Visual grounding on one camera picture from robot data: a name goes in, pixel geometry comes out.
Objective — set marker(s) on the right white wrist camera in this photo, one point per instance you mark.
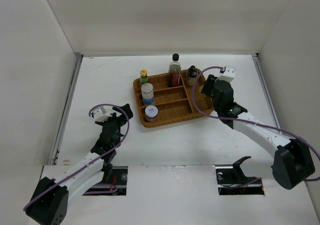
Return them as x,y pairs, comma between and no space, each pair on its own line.
228,73

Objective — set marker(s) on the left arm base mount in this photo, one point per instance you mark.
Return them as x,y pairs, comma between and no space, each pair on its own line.
112,184

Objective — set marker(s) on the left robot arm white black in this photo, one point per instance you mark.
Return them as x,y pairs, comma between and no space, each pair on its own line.
52,196

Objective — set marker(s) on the aluminium table edge rail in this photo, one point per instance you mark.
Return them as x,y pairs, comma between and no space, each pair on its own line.
72,85

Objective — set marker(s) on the red label spice jar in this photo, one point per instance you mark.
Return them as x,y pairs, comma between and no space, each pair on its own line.
151,113

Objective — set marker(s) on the dark soy sauce bottle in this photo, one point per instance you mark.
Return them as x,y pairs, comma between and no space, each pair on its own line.
174,70

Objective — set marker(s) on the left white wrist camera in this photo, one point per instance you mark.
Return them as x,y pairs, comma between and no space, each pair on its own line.
100,115

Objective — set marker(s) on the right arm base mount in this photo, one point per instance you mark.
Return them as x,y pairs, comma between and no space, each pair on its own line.
231,180

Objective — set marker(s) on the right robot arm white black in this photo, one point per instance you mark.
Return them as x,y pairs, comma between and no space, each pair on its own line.
292,160

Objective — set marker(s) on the black cap pepper shaker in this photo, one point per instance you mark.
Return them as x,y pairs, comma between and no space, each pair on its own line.
191,74

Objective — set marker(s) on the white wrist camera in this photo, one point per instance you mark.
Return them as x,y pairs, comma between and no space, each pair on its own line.
228,73
100,115

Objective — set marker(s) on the silver lid blue jar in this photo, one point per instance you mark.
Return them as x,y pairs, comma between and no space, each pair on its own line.
147,91

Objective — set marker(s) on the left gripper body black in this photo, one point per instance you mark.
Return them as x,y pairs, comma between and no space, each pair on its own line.
119,122

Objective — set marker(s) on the red chili sauce bottle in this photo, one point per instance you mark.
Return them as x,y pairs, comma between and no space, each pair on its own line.
143,77

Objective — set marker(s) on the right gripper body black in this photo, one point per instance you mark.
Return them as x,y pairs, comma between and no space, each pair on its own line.
217,106

